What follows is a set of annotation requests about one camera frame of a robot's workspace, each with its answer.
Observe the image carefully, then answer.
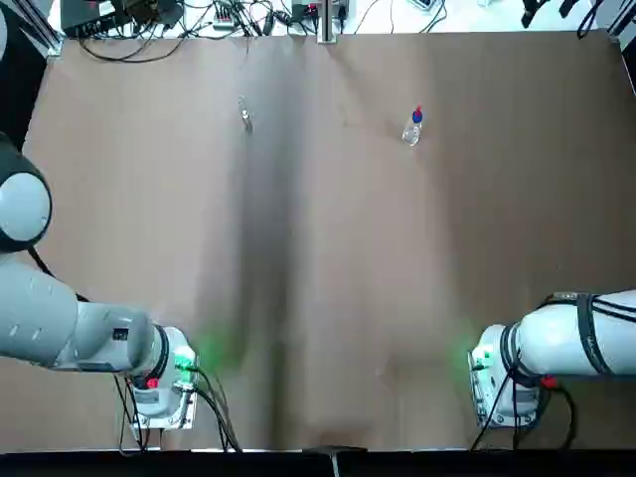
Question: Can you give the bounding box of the black computer box red logo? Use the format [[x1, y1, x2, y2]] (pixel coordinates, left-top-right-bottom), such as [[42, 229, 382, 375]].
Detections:
[[62, 0, 186, 38]]

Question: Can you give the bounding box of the black base cable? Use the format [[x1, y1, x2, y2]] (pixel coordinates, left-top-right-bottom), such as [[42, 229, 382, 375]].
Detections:
[[188, 366, 244, 453], [544, 377, 578, 451]]

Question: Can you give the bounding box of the clear bottle with blue collar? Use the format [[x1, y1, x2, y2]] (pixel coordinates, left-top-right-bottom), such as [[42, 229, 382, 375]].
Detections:
[[400, 112, 424, 148]]

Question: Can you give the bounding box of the aluminium frame rail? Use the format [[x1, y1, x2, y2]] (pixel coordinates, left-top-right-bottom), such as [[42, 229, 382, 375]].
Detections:
[[29, 12, 64, 60], [606, 0, 636, 51]]

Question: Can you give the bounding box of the black power supply box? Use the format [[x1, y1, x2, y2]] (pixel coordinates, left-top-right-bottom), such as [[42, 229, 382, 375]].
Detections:
[[290, 0, 320, 22]]

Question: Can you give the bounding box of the aluminium profile post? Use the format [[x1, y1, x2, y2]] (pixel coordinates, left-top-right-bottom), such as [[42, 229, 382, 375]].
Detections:
[[316, 0, 340, 45]]

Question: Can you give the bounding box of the black looped cable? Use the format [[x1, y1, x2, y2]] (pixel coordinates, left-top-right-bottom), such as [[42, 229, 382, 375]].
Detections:
[[78, 34, 186, 65]]

